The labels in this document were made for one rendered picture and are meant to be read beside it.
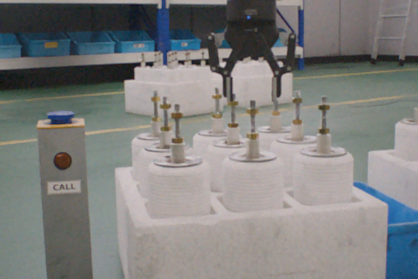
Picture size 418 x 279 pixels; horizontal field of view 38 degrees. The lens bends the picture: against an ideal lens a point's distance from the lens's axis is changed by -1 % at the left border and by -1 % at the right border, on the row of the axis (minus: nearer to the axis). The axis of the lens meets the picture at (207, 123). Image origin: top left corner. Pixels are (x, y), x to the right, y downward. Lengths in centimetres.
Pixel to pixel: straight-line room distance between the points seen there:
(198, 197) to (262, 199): 10
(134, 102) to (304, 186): 249
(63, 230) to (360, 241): 45
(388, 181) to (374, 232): 35
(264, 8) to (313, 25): 724
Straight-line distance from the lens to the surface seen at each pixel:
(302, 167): 97
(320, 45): 823
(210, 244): 90
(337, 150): 101
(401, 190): 128
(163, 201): 91
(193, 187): 90
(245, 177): 92
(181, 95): 322
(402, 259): 112
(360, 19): 881
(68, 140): 92
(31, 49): 532
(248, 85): 355
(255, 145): 95
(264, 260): 93
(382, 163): 134
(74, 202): 94
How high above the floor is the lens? 45
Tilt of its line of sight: 9 degrees down
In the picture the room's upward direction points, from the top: 1 degrees counter-clockwise
